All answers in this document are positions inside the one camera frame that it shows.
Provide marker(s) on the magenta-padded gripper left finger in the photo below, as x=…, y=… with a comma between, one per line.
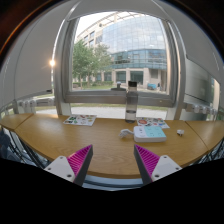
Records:
x=60, y=166

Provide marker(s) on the narrow glass window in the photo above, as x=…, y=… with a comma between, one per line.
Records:
x=200, y=86

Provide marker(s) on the large glass window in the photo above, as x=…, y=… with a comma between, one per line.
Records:
x=133, y=40

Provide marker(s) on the dark metal chair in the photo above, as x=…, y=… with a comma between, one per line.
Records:
x=20, y=150
x=213, y=151

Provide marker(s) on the clear grey drink bottle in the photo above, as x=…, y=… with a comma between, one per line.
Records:
x=131, y=105

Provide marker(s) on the white and teal power strip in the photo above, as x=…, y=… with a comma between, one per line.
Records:
x=149, y=133

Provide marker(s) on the small colourful sticker sheet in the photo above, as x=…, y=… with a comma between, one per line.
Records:
x=80, y=120

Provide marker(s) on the row of white round knobs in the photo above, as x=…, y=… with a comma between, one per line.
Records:
x=200, y=108
x=26, y=102

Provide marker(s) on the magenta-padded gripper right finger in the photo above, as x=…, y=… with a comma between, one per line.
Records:
x=164, y=166

